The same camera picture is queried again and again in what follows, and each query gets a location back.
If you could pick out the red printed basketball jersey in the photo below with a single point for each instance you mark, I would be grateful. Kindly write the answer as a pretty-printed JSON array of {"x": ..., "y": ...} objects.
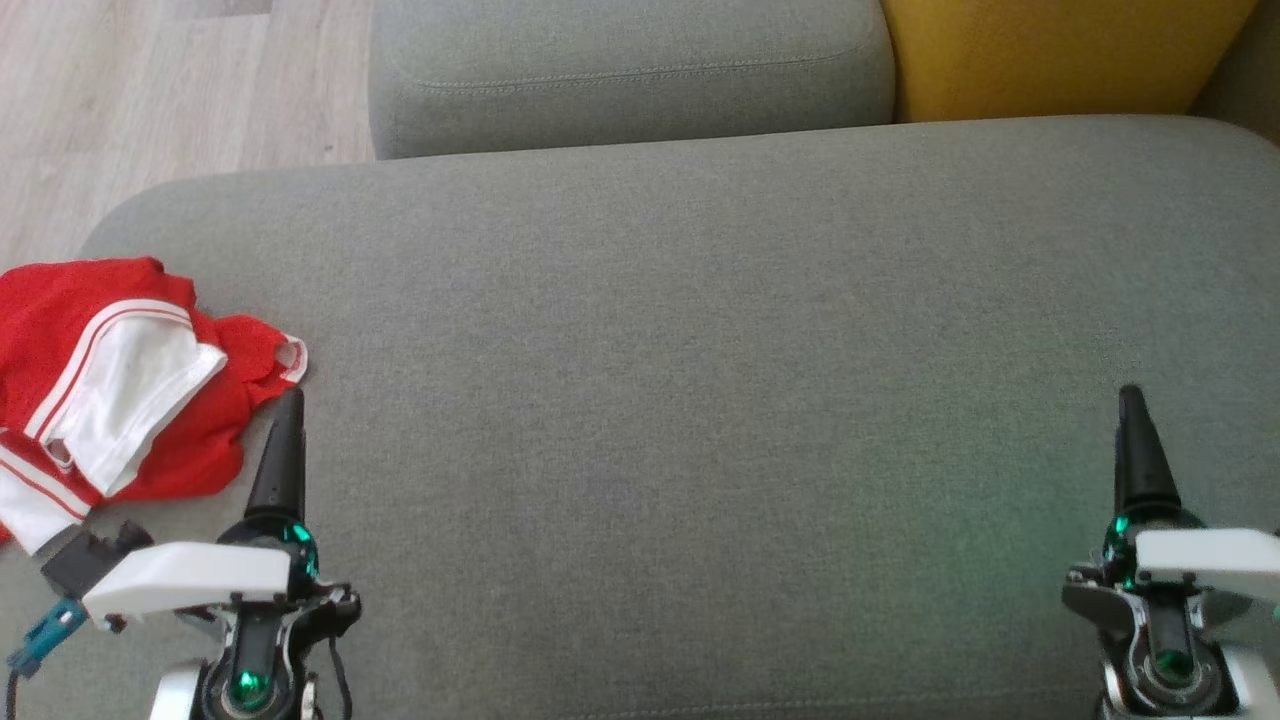
[{"x": 250, "y": 350}]

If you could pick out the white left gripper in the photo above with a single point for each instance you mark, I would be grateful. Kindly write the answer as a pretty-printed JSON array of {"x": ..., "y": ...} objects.
[{"x": 190, "y": 575}]

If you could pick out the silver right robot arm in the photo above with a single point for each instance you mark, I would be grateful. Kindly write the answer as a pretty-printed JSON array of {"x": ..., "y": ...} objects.
[{"x": 1165, "y": 670}]

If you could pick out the large grey sofa seat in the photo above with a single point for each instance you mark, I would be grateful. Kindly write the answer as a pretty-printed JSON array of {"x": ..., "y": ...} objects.
[{"x": 700, "y": 350}]

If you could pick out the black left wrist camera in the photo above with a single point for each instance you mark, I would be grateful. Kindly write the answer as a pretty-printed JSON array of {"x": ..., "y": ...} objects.
[{"x": 85, "y": 560}]

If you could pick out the yellow sofa cushion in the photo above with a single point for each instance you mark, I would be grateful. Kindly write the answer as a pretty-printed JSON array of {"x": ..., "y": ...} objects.
[{"x": 1050, "y": 55}]

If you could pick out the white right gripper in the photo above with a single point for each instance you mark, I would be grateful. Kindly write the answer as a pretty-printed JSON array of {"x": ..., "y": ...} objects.
[{"x": 1200, "y": 560}]

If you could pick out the grey fabric sofa cushion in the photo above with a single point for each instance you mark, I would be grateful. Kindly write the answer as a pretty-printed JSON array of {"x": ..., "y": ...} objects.
[{"x": 620, "y": 70}]

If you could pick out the beige headboard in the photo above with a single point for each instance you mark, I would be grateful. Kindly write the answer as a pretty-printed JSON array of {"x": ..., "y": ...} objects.
[{"x": 1250, "y": 85}]

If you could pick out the red shorts white stripes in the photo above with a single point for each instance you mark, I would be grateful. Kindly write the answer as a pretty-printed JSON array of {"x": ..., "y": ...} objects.
[{"x": 130, "y": 390}]

